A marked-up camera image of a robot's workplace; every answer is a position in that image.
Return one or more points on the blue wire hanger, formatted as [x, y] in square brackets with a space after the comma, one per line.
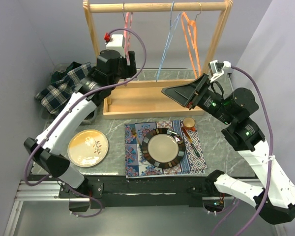
[172, 28]

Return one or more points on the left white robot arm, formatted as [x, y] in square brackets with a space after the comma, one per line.
[45, 150]

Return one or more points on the cream floral plate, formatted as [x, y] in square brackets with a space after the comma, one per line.
[88, 148]

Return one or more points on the small orange cup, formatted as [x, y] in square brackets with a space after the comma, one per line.
[189, 123]

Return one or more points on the orange clothes hanger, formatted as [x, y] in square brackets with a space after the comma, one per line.
[189, 29]

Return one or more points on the clear plastic bin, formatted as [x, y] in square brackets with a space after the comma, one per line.
[50, 117]

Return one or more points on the patterned placemat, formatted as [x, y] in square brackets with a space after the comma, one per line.
[136, 165]

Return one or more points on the green plaid skirt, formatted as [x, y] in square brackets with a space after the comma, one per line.
[62, 69]

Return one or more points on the pink clothes hanger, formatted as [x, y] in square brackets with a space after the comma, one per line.
[127, 35]

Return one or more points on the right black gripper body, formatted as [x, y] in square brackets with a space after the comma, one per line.
[211, 103]

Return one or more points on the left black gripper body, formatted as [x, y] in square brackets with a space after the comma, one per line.
[126, 71]

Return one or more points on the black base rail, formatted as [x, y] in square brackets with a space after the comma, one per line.
[118, 191]

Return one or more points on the gold fork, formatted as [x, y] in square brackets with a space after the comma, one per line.
[133, 131]

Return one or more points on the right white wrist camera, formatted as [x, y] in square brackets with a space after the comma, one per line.
[217, 69]

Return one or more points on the dark rimmed beige plate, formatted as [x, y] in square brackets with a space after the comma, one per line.
[163, 148]

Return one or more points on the dark handled knife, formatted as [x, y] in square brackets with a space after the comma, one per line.
[190, 141]

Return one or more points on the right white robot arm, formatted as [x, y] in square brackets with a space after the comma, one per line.
[275, 199]

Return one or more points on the navy beige plaid skirt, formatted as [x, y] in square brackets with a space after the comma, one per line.
[56, 95]

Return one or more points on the wooden clothes rack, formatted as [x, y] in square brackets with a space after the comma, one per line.
[143, 99]

